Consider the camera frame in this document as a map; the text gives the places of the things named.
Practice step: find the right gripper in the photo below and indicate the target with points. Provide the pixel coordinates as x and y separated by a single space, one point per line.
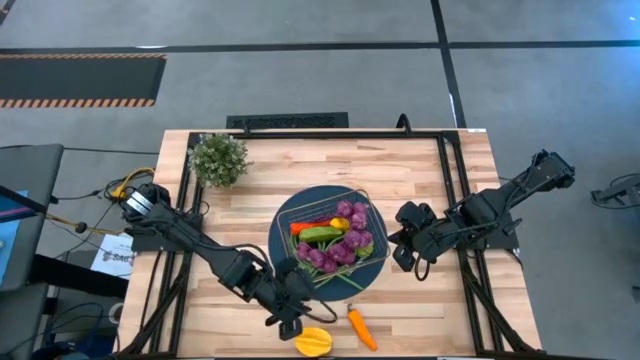
425 235

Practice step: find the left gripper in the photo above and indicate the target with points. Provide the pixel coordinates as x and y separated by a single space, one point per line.
295 297

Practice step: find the large yellow bell pepper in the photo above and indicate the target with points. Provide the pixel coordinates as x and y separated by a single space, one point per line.
313 342

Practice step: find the light green ridged gourd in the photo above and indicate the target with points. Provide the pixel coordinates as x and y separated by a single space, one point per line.
320 234
365 250

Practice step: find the purple onion bunch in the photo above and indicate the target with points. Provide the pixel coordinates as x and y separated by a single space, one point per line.
316 257
358 221

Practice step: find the small yellow bell pepper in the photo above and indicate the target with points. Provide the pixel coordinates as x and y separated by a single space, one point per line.
340 223

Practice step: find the long green beans bundle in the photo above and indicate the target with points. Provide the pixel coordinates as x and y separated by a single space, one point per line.
345 281

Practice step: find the long orange pepper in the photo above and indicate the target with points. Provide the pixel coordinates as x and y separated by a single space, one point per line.
362 327

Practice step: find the orange-red carrot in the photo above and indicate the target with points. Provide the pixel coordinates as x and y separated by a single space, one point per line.
307 227

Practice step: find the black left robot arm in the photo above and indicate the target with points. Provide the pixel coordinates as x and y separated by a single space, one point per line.
200 245

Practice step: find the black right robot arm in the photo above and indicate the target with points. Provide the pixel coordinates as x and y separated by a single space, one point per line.
490 210

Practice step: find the round dark blue placemat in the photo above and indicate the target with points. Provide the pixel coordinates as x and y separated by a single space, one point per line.
285 220

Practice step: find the black perforated floor strip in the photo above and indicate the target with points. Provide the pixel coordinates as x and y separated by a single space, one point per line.
287 120

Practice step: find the potted green plant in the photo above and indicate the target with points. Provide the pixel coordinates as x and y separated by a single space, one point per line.
220 160

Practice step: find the white printed paper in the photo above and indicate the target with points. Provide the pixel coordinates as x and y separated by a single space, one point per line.
112 257

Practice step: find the black stand base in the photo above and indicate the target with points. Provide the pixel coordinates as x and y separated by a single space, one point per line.
617 192

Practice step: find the blue sheet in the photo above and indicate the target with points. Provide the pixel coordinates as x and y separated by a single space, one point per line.
10 235

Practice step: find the black hazard-striped floor mat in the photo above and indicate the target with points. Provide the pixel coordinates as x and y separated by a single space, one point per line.
80 77

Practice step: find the black aluminium table frame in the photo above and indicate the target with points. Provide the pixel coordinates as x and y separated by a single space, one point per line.
325 135

